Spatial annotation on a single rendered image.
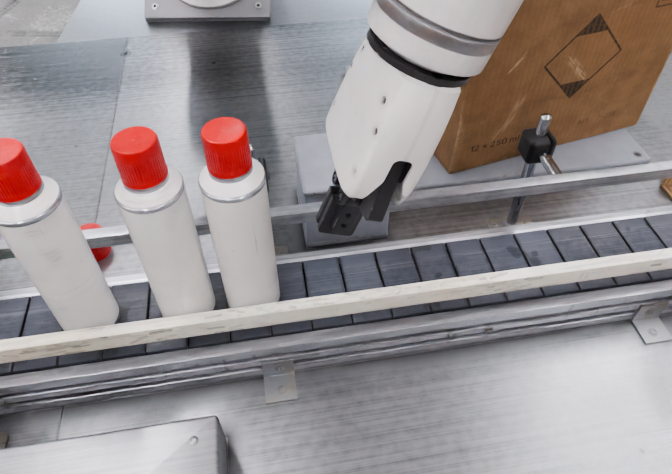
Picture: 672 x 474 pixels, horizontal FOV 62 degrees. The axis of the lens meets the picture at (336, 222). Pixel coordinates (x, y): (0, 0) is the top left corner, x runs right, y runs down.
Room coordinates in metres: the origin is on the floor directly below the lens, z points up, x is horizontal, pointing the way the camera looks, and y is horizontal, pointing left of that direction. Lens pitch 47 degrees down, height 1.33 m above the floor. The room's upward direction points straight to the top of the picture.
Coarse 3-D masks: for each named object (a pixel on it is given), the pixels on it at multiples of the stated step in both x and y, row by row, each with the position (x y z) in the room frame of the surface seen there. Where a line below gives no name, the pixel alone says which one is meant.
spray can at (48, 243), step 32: (0, 160) 0.29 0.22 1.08; (0, 192) 0.28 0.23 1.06; (32, 192) 0.29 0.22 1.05; (0, 224) 0.27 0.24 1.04; (32, 224) 0.27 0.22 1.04; (64, 224) 0.29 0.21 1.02; (32, 256) 0.27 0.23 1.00; (64, 256) 0.28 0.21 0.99; (64, 288) 0.27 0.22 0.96; (96, 288) 0.29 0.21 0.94; (64, 320) 0.27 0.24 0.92; (96, 320) 0.28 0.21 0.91
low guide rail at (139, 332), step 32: (608, 256) 0.34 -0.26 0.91; (640, 256) 0.34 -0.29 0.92; (384, 288) 0.31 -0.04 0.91; (416, 288) 0.31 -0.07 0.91; (448, 288) 0.31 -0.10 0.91; (480, 288) 0.31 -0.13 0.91; (512, 288) 0.32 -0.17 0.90; (160, 320) 0.27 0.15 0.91; (192, 320) 0.27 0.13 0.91; (224, 320) 0.27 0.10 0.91; (256, 320) 0.28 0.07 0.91; (288, 320) 0.28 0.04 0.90; (0, 352) 0.24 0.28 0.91; (32, 352) 0.24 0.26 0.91; (64, 352) 0.25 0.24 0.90
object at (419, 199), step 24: (624, 168) 0.42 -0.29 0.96; (648, 168) 0.42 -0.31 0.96; (432, 192) 0.38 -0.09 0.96; (456, 192) 0.38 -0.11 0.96; (480, 192) 0.39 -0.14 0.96; (504, 192) 0.39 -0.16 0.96; (528, 192) 0.39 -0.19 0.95; (288, 216) 0.35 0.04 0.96; (312, 216) 0.36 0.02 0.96; (0, 240) 0.32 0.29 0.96; (96, 240) 0.33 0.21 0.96; (120, 240) 0.33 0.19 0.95
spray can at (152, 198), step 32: (128, 128) 0.32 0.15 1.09; (128, 160) 0.29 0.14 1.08; (160, 160) 0.31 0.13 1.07; (128, 192) 0.29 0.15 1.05; (160, 192) 0.30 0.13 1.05; (128, 224) 0.29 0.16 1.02; (160, 224) 0.29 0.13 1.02; (192, 224) 0.31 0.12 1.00; (160, 256) 0.28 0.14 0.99; (192, 256) 0.30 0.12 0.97; (160, 288) 0.28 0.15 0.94; (192, 288) 0.29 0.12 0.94
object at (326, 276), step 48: (480, 240) 0.40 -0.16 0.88; (528, 240) 0.40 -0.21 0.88; (576, 240) 0.40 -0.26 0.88; (624, 240) 0.40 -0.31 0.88; (144, 288) 0.33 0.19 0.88; (288, 288) 0.33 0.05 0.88; (336, 288) 0.33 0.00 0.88; (576, 288) 0.33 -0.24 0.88; (0, 336) 0.28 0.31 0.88; (240, 336) 0.28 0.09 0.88
